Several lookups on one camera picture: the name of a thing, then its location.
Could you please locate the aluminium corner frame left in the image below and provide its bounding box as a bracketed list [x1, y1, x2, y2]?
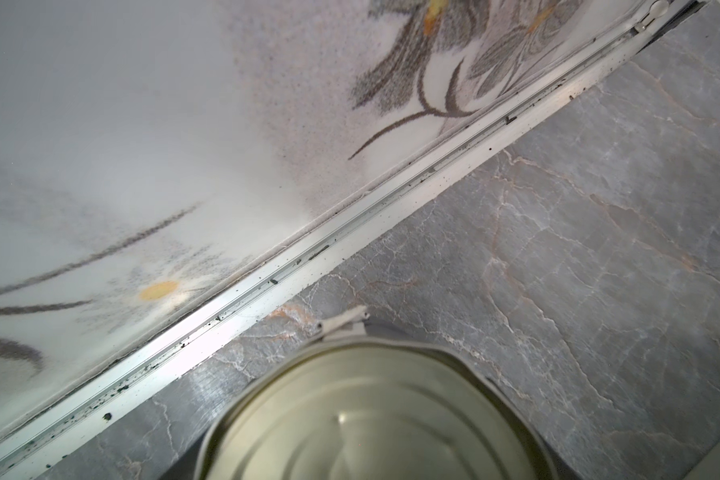
[0, 1, 685, 479]

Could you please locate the dark blue tomato can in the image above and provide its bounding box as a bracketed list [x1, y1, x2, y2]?
[194, 306, 559, 479]

